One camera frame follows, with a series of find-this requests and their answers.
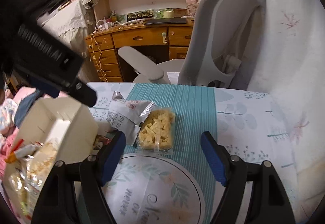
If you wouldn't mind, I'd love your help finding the clear pouch red candy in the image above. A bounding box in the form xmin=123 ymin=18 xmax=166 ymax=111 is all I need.
xmin=93 ymin=135 xmax=111 ymax=151

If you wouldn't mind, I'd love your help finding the pale pastry clear wrapper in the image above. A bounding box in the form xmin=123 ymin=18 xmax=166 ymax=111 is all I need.
xmin=26 ymin=138 xmax=60 ymax=190

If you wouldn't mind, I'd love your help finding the Lipo white red biscuit pack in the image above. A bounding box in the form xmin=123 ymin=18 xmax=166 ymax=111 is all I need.
xmin=5 ymin=139 xmax=43 ymax=163

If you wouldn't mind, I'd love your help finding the white silver foil snack bag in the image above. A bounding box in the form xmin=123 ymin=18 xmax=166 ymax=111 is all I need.
xmin=107 ymin=91 xmax=155 ymax=146

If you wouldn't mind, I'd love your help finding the white plastic organizer tray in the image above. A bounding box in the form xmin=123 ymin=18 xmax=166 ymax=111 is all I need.
xmin=2 ymin=96 xmax=100 ymax=189

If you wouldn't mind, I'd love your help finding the white lace covered furniture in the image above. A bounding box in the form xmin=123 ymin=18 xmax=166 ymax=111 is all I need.
xmin=37 ymin=0 xmax=97 ymax=82

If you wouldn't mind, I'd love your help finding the puffed rice cake clear pack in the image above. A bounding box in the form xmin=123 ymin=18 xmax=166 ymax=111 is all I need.
xmin=136 ymin=107 xmax=176 ymax=155

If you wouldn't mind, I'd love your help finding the navy blue garment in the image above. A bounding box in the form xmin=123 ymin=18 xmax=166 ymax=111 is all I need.
xmin=14 ymin=89 xmax=45 ymax=128

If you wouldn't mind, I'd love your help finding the wooden desk with drawers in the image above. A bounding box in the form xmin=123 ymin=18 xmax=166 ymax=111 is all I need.
xmin=85 ymin=20 xmax=194 ymax=83

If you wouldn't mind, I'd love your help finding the green wrapped small snack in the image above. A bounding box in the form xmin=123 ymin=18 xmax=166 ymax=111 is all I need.
xmin=18 ymin=190 xmax=30 ymax=216

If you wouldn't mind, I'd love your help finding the black keyboard on desk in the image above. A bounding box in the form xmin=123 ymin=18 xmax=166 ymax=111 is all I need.
xmin=144 ymin=17 xmax=187 ymax=25

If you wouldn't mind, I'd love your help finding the grey office chair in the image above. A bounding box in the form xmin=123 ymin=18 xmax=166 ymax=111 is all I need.
xmin=118 ymin=0 xmax=265 ymax=88

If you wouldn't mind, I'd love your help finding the white charging cable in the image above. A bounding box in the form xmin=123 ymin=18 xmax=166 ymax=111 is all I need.
xmin=90 ymin=19 xmax=115 ymax=82

